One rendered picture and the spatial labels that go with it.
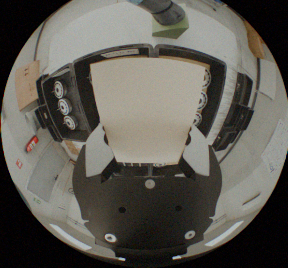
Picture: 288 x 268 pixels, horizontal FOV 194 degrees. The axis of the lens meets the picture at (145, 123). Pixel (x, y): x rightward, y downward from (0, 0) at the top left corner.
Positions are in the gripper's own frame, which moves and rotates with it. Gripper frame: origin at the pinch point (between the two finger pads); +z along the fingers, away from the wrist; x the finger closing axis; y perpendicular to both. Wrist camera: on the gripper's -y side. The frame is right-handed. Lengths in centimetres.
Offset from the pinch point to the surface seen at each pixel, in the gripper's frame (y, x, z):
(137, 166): 62, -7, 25
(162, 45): -15.8, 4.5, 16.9
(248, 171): 164, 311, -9
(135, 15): -47, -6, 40
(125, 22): -41, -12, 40
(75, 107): 6.7, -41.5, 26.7
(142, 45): -15.5, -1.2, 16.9
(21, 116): 4, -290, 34
